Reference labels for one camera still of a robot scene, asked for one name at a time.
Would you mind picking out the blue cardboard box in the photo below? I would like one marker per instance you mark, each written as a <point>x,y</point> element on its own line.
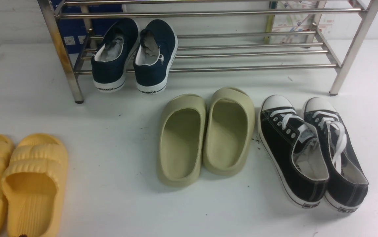
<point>74,31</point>

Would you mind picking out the navy slip-on shoe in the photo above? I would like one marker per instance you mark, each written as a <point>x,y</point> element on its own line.
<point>110,61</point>
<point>153,60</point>

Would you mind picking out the silver metal shoe rack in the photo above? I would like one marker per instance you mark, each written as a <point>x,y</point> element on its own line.
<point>78,9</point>

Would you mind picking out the olive green slipper left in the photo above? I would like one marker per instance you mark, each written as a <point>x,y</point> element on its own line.
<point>181,135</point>

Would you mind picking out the white printed cardboard box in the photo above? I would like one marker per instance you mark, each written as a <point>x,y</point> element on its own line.
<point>296,22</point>

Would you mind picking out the yellow ribbed slipper right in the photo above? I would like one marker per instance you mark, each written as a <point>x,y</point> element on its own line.
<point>34,185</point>

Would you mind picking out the olive green slipper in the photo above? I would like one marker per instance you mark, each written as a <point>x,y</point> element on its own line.
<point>229,132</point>
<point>181,135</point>

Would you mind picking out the navy slip-on shoe left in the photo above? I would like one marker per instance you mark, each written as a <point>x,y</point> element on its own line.
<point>110,61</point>

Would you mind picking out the olive green slipper right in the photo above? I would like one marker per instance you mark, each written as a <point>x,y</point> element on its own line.
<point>229,132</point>

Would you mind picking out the black canvas sneaker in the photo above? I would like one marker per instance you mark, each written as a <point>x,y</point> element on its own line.
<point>293,147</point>
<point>348,185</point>

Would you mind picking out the navy slip-on shoe right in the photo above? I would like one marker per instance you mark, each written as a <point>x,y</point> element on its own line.
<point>153,60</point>

